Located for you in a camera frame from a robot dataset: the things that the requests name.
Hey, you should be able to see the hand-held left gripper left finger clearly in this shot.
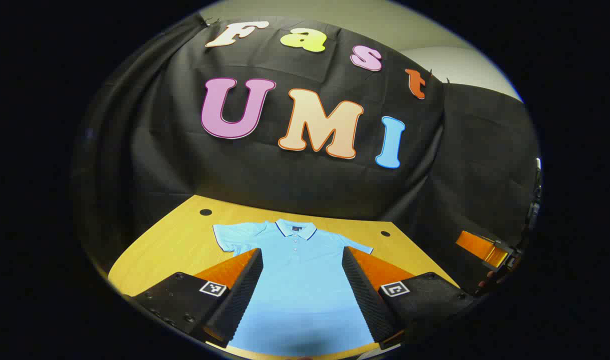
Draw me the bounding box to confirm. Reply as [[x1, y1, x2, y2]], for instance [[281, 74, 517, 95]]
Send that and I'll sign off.
[[121, 247, 264, 349]]

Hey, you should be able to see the light blue polo T-shirt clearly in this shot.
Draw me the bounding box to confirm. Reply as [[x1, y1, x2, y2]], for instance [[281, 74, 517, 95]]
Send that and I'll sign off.
[[212, 218, 381, 357]]

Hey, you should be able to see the black backdrop cloth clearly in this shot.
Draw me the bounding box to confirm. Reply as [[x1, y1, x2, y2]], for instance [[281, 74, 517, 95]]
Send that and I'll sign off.
[[70, 14, 542, 296]]

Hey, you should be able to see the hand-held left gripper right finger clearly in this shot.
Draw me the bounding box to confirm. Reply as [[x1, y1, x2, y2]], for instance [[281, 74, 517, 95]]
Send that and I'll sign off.
[[341, 245, 475, 351]]

